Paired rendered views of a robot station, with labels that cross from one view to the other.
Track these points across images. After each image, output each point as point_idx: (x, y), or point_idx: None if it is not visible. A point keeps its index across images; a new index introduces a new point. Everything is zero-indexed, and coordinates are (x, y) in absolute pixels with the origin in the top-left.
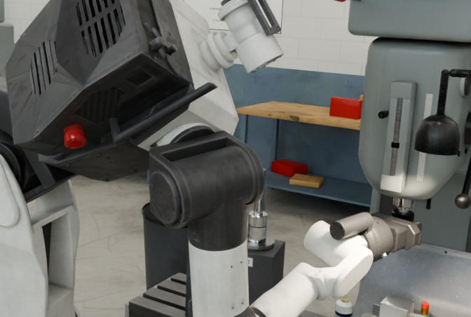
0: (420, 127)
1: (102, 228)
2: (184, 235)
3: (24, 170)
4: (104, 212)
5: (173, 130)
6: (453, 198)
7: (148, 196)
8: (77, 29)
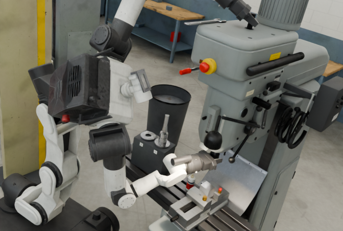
0: (206, 135)
1: None
2: (165, 107)
3: None
4: (143, 75)
5: (101, 123)
6: (257, 142)
7: (167, 70)
8: (68, 83)
